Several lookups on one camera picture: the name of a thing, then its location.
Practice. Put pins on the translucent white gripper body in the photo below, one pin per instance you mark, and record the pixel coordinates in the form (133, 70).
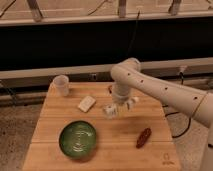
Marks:
(127, 102)

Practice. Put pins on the clear plastic bottle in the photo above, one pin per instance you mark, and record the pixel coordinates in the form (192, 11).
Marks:
(111, 111)

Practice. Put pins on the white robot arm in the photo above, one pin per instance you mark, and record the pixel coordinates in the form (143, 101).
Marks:
(194, 103)

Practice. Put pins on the green ceramic bowl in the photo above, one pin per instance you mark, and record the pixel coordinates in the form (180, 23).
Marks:
(78, 139)

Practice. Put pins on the brown rectangular block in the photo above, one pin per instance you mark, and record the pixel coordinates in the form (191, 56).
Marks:
(110, 89)

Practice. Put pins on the dark red sausage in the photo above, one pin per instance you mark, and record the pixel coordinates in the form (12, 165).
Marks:
(142, 139)

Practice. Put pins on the white soap bar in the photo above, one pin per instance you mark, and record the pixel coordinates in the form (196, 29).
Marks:
(86, 103)

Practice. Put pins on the wooden cutting board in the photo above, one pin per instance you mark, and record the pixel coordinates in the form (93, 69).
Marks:
(116, 146)

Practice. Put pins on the translucent plastic cup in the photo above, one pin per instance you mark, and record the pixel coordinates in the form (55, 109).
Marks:
(61, 83)

